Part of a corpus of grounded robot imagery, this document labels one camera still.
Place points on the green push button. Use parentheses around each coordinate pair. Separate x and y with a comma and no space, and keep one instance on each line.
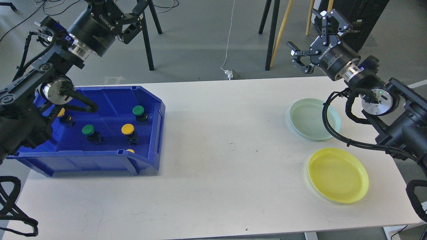
(140,115)
(93,136)

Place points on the light green plate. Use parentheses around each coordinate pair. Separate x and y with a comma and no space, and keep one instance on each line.
(306,118)

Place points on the green push button front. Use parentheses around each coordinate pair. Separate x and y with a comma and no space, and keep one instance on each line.
(93,136)

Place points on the black tripod legs right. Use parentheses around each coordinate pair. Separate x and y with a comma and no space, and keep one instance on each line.
(275,4)

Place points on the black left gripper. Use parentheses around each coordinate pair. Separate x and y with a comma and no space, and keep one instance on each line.
(99,25)

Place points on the green push button rear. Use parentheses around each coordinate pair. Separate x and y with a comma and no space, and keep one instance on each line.
(140,115)

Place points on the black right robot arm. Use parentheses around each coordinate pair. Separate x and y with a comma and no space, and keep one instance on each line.
(396,112)

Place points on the blue plastic bin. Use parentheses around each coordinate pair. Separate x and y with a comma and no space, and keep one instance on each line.
(69,150)

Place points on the yellow push button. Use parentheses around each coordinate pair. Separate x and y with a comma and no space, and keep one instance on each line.
(65,119)
(130,132)

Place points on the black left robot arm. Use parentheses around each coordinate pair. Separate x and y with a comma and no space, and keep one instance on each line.
(40,89)

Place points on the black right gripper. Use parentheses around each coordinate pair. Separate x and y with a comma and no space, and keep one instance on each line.
(335,56)

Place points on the yellow plate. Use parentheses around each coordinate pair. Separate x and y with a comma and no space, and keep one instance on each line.
(338,175)

